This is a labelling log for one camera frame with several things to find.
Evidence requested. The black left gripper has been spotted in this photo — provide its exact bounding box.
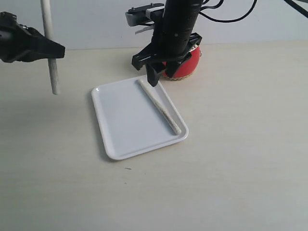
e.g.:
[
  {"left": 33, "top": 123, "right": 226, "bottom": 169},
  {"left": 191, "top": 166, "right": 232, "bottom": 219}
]
[{"left": 0, "top": 12, "right": 65, "bottom": 63}]

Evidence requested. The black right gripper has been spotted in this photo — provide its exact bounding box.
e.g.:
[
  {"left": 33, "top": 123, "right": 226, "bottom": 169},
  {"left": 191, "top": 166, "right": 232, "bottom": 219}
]
[{"left": 131, "top": 33, "right": 202, "bottom": 87}]

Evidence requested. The white wooden drumstick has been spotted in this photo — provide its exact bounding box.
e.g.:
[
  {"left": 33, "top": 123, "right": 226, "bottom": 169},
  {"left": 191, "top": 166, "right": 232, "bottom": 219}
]
[
  {"left": 138, "top": 78, "right": 181, "bottom": 135},
  {"left": 40, "top": 0, "right": 60, "bottom": 95}
]

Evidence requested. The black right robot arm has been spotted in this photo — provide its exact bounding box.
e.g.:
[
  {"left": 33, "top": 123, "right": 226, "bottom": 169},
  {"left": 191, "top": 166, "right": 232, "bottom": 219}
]
[{"left": 125, "top": 0, "right": 202, "bottom": 87}]

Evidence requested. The small red drum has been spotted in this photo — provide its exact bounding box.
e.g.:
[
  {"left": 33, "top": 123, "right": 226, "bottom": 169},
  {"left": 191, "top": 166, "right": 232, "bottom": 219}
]
[{"left": 163, "top": 45, "right": 202, "bottom": 81}]

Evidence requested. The white rectangular plastic tray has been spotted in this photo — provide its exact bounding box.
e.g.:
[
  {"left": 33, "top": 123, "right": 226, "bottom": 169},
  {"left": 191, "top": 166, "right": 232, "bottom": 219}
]
[{"left": 91, "top": 76, "right": 189, "bottom": 160}]

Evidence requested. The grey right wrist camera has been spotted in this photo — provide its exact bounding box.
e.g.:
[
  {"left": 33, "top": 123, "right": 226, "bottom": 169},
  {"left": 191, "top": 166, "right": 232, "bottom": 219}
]
[{"left": 125, "top": 3, "right": 164, "bottom": 27}]

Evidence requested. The black cable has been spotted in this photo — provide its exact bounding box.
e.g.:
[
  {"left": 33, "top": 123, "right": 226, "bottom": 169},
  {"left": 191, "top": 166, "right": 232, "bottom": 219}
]
[{"left": 198, "top": 0, "right": 257, "bottom": 23}]

